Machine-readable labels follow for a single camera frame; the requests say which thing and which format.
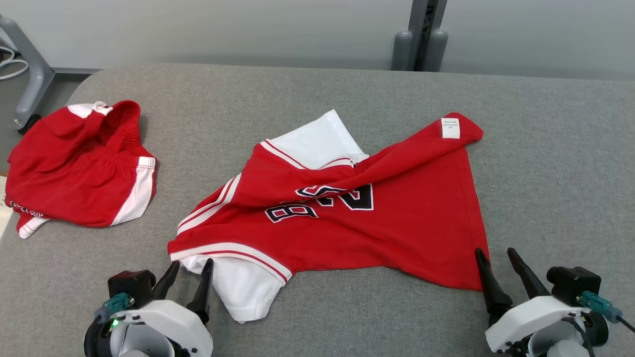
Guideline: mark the grey metal stand leg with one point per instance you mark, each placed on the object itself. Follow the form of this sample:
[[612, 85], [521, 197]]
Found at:
[[34, 74]]

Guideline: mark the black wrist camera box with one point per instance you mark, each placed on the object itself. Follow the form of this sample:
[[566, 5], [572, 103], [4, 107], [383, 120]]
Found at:
[[130, 285], [570, 282]]

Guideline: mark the teal right camera connector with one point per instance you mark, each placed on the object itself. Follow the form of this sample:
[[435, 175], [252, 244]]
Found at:
[[598, 303]]

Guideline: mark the grey metal partition post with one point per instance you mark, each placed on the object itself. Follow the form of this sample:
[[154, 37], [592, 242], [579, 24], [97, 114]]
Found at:
[[421, 29]]

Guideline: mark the red white basketball jersey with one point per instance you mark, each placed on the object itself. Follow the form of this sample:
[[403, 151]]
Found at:
[[397, 223]]

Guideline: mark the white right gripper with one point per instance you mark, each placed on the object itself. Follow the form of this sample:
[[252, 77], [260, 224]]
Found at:
[[531, 317]]

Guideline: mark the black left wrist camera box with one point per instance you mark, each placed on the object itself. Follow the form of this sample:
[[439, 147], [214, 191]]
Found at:
[[130, 285]]

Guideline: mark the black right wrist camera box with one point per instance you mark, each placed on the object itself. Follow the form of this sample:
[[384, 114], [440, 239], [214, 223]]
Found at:
[[570, 282]]

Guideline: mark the teal left camera connector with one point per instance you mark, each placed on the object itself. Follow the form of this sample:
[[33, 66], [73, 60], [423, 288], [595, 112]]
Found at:
[[118, 302]]

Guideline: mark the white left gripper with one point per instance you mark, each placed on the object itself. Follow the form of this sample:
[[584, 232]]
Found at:
[[163, 317]]

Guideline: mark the teal camera connector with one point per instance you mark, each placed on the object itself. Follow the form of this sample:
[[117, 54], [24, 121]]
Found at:
[[598, 303], [118, 302]]

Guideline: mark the white textured floor mat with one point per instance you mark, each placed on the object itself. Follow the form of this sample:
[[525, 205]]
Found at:
[[4, 208]]

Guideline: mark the red white basketball shorts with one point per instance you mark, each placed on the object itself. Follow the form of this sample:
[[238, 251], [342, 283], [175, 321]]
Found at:
[[74, 173]]

